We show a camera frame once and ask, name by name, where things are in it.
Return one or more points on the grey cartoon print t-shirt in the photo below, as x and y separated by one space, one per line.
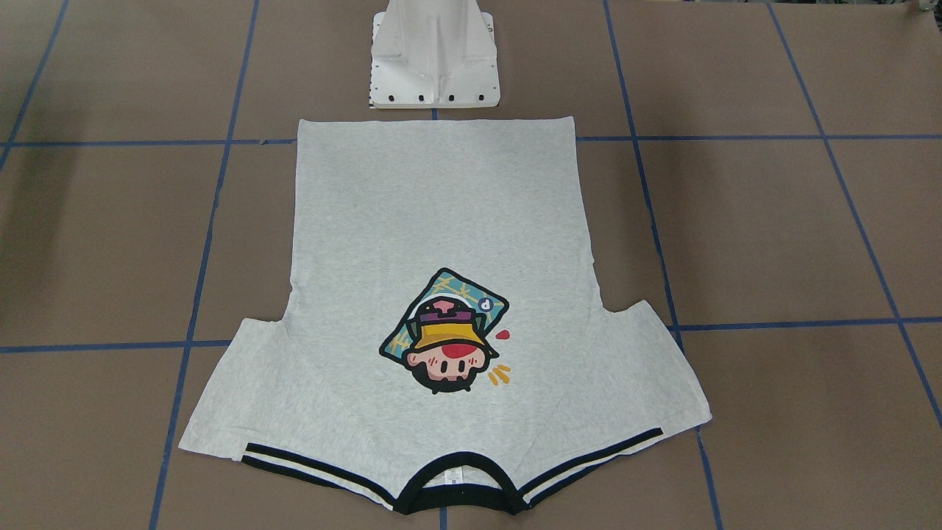
444 341

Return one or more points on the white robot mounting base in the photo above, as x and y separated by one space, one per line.
433 54

